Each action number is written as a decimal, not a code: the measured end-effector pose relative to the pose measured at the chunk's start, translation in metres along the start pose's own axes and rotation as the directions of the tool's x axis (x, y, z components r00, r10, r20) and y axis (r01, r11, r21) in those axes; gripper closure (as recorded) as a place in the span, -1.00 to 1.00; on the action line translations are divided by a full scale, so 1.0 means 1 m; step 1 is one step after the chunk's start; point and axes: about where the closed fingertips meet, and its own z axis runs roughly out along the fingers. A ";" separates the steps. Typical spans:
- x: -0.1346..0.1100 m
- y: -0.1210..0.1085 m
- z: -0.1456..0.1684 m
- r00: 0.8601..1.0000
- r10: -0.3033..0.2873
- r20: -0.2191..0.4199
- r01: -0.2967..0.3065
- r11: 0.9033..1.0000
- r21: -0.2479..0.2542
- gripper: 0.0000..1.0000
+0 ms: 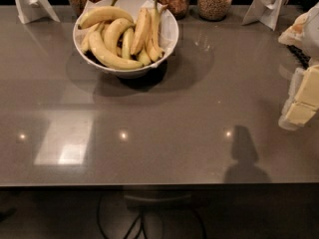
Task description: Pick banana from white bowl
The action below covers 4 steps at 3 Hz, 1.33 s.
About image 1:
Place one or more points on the middle curved yellow banana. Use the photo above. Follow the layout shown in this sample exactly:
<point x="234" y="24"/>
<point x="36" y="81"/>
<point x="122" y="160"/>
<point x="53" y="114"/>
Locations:
<point x="114" y="32"/>

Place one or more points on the left white sign stand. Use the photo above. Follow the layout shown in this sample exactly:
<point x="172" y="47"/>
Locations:
<point x="32" y="10"/>

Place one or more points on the front long yellow banana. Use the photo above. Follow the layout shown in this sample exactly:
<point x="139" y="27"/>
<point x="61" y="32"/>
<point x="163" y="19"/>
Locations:
<point x="104" y="56"/>

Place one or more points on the white sign stand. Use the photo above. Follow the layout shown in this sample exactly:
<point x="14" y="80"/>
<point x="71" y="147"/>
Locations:
<point x="32" y="10"/>
<point x="265" y="11"/>

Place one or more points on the small greenish yellow banana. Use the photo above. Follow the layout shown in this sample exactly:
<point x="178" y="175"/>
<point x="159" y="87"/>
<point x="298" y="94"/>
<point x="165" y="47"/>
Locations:
<point x="127" y="43"/>

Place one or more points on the black rubber mat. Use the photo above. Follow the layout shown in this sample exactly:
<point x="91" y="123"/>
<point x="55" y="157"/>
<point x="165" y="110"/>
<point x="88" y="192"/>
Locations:
<point x="302" y="59"/>

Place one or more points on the right stemmed yellow banana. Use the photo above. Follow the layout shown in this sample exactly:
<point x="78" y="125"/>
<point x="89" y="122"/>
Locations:
<point x="153" y="48"/>

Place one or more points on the right glass grain jar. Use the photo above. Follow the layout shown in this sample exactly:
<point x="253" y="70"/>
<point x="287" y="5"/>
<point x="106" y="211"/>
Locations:
<point x="213" y="10"/>

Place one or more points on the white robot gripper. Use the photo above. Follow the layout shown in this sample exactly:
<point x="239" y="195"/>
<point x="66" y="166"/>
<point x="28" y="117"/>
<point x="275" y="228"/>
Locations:
<point x="312" y="34"/>

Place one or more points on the right white sign stand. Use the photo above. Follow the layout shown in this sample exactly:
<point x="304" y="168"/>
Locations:
<point x="265" y="11"/>

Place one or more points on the left small yellow banana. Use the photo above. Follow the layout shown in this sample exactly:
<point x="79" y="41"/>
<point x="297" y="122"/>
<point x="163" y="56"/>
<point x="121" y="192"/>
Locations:
<point x="85" y="42"/>

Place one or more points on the white paper bowl liner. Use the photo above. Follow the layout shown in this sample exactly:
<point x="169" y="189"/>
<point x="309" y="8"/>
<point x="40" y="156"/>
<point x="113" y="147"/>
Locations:
<point x="168" y="27"/>

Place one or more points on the short banana at front right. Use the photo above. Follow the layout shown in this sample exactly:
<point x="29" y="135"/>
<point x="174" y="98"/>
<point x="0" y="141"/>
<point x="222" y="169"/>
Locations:
<point x="143" y="57"/>

